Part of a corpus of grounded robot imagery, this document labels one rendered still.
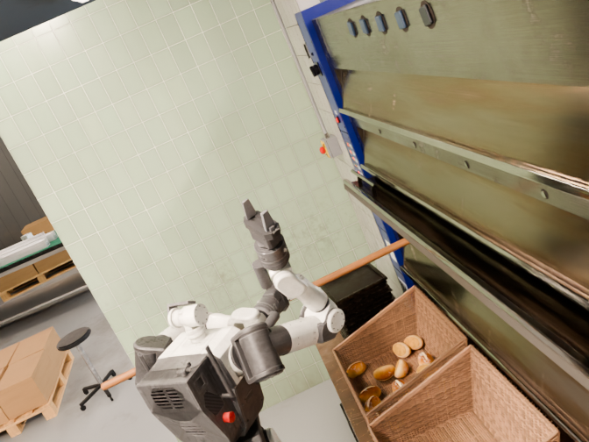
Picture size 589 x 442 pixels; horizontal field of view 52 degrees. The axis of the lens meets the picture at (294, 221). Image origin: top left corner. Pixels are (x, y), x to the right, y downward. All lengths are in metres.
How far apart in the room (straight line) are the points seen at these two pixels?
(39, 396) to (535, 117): 4.87
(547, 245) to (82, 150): 2.65
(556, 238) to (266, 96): 2.35
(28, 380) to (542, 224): 4.67
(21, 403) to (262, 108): 3.33
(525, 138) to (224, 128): 2.39
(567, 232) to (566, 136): 0.26
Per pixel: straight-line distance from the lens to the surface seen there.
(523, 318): 1.33
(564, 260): 1.36
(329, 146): 3.19
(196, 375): 1.75
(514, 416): 2.18
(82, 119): 3.48
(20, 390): 5.56
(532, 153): 1.25
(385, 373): 2.75
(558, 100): 1.17
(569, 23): 1.03
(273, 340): 1.76
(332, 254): 3.71
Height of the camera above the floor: 2.17
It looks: 18 degrees down
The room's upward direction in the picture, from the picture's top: 24 degrees counter-clockwise
